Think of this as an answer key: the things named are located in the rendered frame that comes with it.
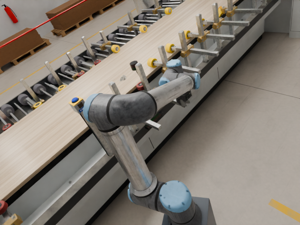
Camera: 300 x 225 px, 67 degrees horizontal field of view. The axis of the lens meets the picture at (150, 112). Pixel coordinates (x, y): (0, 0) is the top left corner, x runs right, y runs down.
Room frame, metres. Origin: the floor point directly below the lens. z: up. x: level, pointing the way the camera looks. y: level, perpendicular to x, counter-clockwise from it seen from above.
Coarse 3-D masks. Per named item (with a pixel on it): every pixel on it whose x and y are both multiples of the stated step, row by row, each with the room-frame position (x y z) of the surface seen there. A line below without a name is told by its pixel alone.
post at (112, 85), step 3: (111, 81) 1.33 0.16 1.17; (108, 84) 1.32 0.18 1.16; (111, 84) 1.31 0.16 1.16; (114, 84) 1.31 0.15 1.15; (111, 87) 1.31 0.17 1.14; (114, 87) 1.31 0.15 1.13; (111, 90) 1.33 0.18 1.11; (114, 90) 1.30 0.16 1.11; (117, 90) 1.31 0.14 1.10; (114, 93) 1.31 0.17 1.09; (117, 93) 1.31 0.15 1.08; (120, 93) 1.32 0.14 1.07; (132, 126) 1.30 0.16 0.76; (135, 126) 1.31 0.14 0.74
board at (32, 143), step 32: (192, 0) 3.03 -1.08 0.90; (224, 0) 2.60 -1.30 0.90; (160, 32) 2.45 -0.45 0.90; (192, 32) 2.13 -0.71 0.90; (128, 64) 2.02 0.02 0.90; (64, 96) 1.91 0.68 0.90; (32, 128) 1.61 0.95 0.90; (64, 128) 1.43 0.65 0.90; (0, 160) 1.36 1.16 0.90; (32, 160) 1.22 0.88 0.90; (0, 192) 1.04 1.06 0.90
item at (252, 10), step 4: (252, 8) 1.98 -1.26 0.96; (256, 8) 1.95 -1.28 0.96; (260, 8) 1.92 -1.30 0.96; (236, 12) 2.09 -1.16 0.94; (240, 12) 2.05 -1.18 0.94; (244, 12) 2.02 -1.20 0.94; (248, 12) 1.99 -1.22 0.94; (252, 12) 1.95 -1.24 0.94; (256, 12) 1.92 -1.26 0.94; (260, 12) 1.89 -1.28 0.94
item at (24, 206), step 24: (240, 0) 2.59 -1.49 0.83; (264, 24) 2.93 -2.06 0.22; (240, 48) 2.56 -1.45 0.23; (216, 72) 2.24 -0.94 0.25; (192, 96) 1.98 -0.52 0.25; (168, 120) 1.75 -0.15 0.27; (72, 144) 1.28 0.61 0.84; (96, 144) 1.36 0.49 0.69; (144, 144) 1.55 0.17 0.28; (48, 168) 1.16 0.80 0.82; (72, 168) 1.22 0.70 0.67; (120, 168) 1.38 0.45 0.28; (24, 192) 1.06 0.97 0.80; (48, 192) 1.10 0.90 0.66; (96, 192) 1.23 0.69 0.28; (120, 192) 1.34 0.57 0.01; (0, 216) 0.96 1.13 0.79; (24, 216) 1.00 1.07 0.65; (72, 216) 1.09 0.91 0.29; (96, 216) 1.18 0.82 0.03
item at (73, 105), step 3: (78, 96) 1.22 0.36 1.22; (78, 99) 1.19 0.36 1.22; (81, 99) 1.17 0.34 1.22; (69, 102) 1.19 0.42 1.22; (72, 102) 1.18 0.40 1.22; (75, 102) 1.16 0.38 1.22; (78, 102) 1.16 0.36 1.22; (84, 102) 1.17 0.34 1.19; (72, 105) 1.16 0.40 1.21; (75, 105) 1.15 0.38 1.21; (72, 108) 1.19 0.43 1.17; (75, 108) 1.14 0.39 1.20; (78, 108) 1.15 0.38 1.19; (75, 111) 1.17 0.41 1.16; (78, 111) 1.14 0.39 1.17
